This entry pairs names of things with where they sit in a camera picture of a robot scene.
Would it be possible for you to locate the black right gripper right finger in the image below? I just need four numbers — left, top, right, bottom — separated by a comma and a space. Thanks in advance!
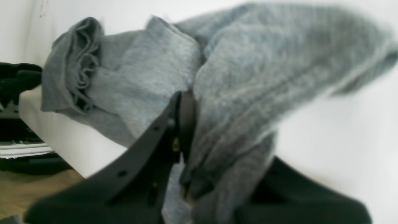
240, 157, 372, 224

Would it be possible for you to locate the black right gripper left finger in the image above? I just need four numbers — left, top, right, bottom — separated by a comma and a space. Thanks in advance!
25, 91, 195, 224

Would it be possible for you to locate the grey T-shirt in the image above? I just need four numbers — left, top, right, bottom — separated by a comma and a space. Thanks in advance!
41, 2, 397, 224

